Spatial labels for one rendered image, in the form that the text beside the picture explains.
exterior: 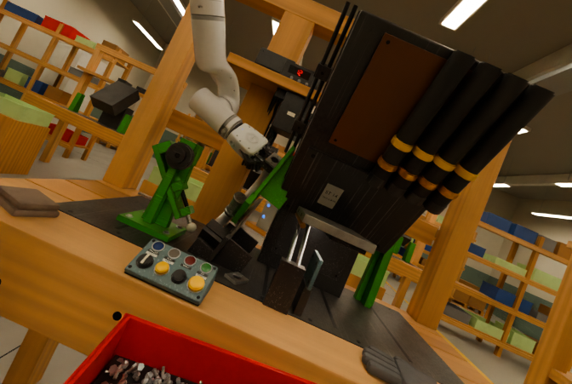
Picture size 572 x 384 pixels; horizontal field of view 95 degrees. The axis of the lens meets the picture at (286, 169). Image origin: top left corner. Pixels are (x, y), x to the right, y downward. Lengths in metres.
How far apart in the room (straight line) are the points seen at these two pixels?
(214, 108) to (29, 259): 0.54
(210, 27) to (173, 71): 0.49
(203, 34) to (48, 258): 0.60
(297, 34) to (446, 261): 1.13
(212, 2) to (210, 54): 0.12
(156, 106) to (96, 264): 0.79
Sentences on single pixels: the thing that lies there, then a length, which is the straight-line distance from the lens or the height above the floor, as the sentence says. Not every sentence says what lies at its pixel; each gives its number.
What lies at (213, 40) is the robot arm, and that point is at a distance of 0.82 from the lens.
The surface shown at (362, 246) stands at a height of 1.12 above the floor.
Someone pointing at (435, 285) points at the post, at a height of 1.04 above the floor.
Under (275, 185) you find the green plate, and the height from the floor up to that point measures 1.15.
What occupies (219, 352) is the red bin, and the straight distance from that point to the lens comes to 0.45.
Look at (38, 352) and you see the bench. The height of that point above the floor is 0.17.
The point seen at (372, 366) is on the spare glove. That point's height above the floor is 0.92.
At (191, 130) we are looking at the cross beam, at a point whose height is 1.22.
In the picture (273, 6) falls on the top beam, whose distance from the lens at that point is 1.34.
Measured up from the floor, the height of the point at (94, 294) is 0.85.
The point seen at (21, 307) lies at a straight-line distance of 0.70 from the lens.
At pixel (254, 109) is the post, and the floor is 1.40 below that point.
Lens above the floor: 1.16
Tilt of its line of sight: 3 degrees up
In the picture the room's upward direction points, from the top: 24 degrees clockwise
